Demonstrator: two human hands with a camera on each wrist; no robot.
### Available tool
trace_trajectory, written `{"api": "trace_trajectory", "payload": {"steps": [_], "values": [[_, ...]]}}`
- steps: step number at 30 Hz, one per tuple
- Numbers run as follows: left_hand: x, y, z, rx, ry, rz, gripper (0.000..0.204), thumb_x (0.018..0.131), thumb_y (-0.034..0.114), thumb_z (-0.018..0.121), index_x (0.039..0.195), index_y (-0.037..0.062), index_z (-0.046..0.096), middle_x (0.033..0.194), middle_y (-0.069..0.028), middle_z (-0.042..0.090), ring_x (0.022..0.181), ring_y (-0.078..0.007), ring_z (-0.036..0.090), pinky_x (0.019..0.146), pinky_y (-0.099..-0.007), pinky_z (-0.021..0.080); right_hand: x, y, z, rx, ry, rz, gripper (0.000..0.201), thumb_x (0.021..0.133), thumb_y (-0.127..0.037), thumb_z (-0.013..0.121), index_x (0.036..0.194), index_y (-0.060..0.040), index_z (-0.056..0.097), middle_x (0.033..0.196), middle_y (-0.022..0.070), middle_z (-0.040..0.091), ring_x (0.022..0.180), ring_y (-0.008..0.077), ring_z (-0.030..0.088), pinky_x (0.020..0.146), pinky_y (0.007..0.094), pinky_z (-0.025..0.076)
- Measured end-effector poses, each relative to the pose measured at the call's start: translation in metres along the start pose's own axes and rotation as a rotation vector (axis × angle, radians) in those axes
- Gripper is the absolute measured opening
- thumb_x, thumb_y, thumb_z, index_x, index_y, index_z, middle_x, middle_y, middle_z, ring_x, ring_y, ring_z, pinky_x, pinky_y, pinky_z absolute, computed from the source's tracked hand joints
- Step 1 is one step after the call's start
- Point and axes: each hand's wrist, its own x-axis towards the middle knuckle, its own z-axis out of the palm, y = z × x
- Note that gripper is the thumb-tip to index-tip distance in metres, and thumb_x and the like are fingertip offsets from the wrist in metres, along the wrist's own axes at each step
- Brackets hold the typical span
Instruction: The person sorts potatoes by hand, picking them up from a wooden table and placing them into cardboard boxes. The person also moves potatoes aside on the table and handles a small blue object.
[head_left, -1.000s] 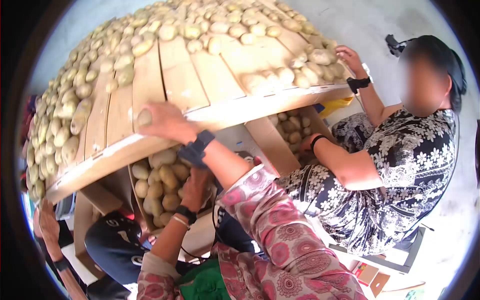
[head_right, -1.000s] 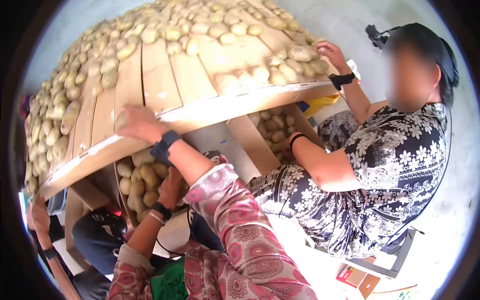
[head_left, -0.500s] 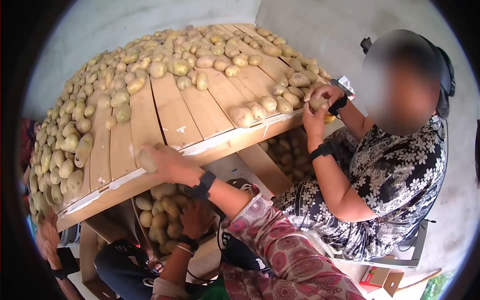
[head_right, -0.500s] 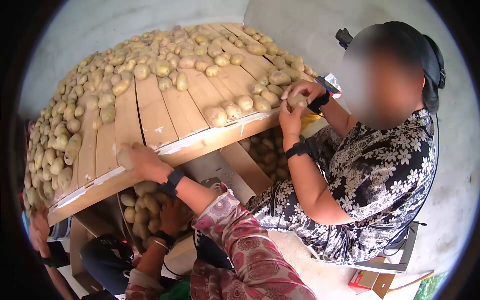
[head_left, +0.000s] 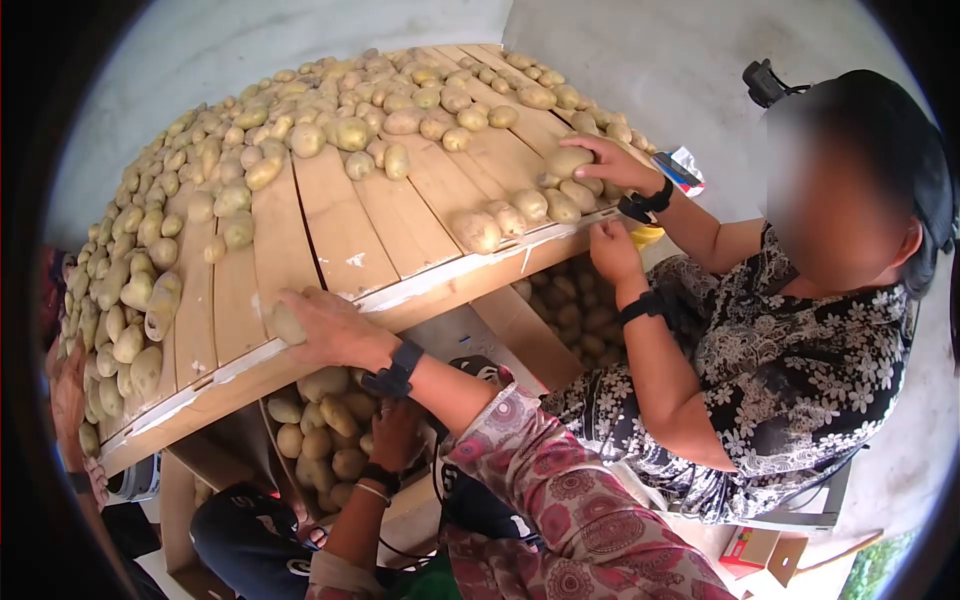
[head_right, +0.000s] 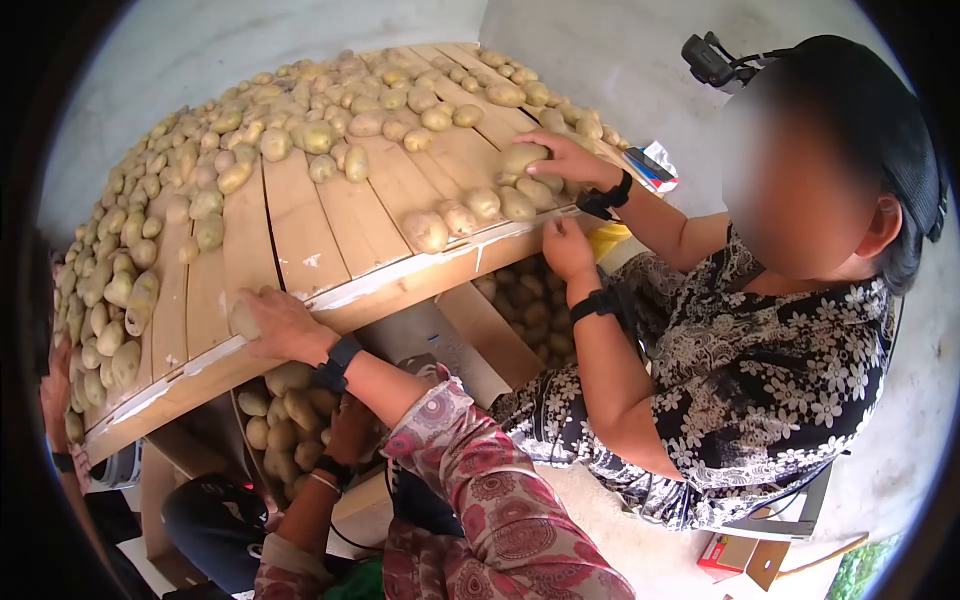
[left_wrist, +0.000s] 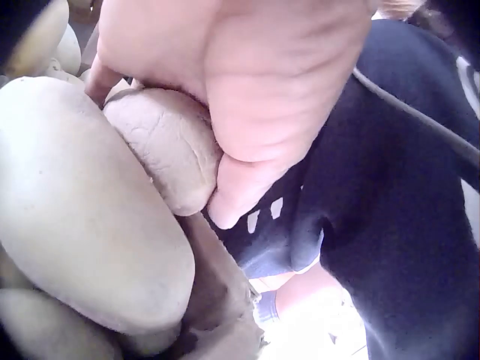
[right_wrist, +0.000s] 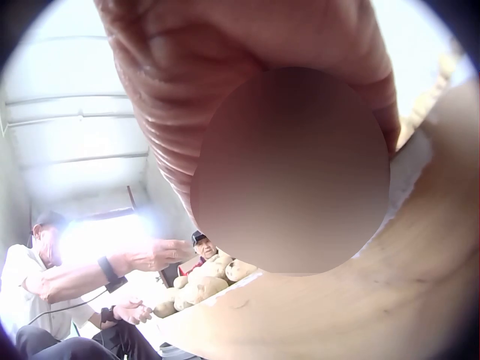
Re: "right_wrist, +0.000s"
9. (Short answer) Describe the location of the person's right hand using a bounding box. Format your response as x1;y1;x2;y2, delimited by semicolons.
93;0;401;212

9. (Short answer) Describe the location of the pile of potatoes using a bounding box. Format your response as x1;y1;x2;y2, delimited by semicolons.
153;254;259;319

